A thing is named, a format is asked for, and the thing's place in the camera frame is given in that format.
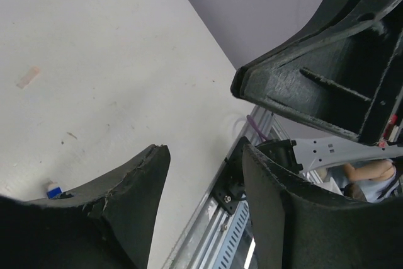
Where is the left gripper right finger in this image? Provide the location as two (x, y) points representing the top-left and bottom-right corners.
(242, 144), (402, 268)

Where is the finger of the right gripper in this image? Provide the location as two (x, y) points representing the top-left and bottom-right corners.
(230, 20), (402, 145)
(273, 0), (403, 52)

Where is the blue pen cap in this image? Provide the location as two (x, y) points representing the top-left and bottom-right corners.
(45, 181), (62, 199)

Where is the pink tape piece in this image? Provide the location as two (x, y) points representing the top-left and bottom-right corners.
(16, 67), (40, 89)

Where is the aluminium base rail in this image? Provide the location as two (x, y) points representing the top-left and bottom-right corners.
(162, 107), (275, 268)

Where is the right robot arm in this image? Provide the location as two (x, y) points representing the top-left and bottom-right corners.
(230, 0), (402, 171)

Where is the person in background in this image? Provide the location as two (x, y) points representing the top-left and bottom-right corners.
(324, 157), (402, 203)

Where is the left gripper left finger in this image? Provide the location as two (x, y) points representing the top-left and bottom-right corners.
(1, 145), (171, 268)

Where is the perforated cable duct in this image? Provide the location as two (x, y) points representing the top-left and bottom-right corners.
(197, 201), (256, 268)

